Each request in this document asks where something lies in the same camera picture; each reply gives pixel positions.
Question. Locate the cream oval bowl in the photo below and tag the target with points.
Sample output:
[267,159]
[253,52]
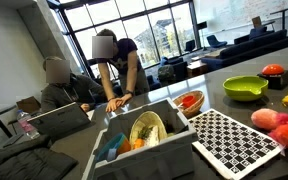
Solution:
[149,127]

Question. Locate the standing person purple shirt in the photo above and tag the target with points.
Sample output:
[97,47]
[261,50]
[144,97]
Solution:
[122,54]

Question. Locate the red cup in basket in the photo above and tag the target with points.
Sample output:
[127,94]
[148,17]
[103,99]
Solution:
[188,101]

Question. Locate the woven wicker basket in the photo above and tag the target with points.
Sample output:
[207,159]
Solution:
[195,108]

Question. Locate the grey plastic crate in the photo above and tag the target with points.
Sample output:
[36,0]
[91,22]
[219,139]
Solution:
[170,159]

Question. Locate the orange fruit in crate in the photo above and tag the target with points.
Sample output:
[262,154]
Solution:
[138,143]

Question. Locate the teal orange cups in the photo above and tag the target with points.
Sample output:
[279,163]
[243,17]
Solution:
[119,144]

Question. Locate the grey laptop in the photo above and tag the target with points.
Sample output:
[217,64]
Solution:
[60,122]

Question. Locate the seated person grey hoodie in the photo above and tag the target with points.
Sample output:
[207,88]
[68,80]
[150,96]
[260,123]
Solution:
[65,87]

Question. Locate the blue armchair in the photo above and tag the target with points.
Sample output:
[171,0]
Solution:
[214,43]

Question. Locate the green bowl with spout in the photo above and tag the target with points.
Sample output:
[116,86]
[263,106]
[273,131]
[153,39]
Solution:
[245,88]

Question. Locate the black white checkerboard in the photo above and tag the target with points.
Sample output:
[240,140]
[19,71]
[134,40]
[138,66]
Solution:
[232,148]

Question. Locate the cardboard box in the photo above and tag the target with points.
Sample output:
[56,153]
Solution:
[29,105]

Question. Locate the plastic water bottle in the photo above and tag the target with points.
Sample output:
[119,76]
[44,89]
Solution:
[22,119]

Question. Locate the pink plush toy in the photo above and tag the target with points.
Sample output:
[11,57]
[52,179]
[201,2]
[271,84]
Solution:
[268,119]

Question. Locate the dark grey jacket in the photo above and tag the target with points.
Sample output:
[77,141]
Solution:
[34,160]

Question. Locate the red button on black box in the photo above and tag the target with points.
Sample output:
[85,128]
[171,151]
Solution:
[276,76]

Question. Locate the dark blue sofa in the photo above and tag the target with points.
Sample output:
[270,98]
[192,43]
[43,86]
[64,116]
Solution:
[248,50]

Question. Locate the dark side table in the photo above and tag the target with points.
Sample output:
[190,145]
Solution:
[2,126]

